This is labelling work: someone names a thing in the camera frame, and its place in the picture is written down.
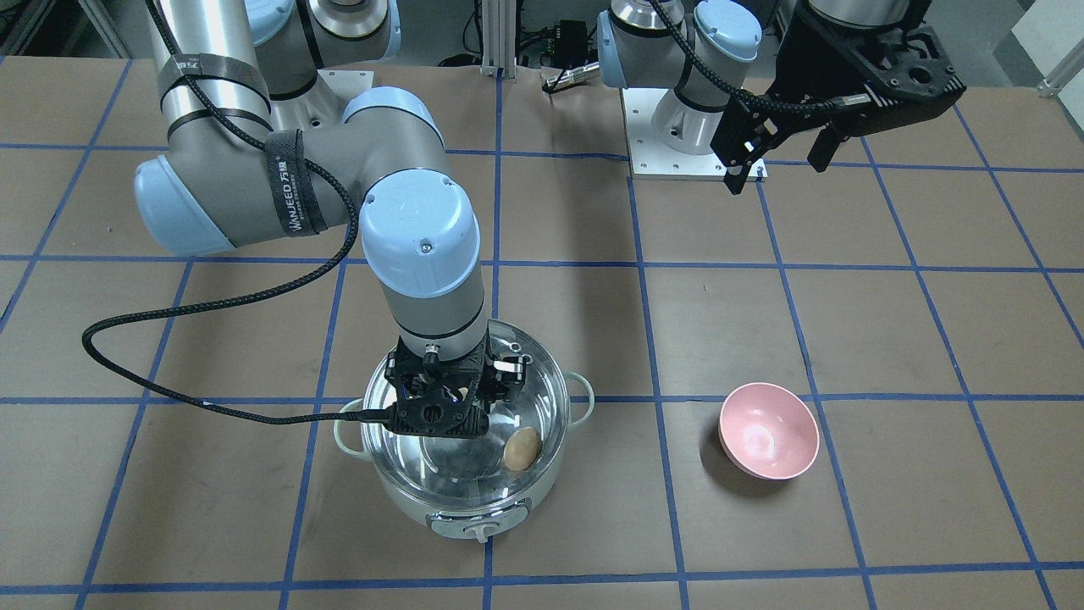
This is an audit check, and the pale green cooking pot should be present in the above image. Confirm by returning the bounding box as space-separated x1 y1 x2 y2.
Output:
334 320 595 545

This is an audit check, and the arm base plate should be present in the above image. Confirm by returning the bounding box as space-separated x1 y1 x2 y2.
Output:
304 69 375 128
621 88 738 181

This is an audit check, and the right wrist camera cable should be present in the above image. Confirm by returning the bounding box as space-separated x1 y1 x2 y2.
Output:
82 0 399 425

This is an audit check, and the silver cylinder on table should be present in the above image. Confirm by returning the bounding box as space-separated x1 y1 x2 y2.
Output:
542 62 601 94

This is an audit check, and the beige egg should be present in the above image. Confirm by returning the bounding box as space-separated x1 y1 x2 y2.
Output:
502 426 543 472

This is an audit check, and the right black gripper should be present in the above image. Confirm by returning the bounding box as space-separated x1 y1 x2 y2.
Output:
383 335 532 439

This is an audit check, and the pink bowl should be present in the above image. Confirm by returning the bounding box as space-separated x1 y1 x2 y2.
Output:
717 382 821 481

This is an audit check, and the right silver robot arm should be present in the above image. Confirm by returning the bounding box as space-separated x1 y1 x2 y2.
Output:
82 1 527 439

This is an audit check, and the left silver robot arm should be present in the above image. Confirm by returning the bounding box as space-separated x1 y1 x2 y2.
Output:
597 1 965 194

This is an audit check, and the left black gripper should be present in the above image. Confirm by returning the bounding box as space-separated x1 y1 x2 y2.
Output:
710 17 965 196

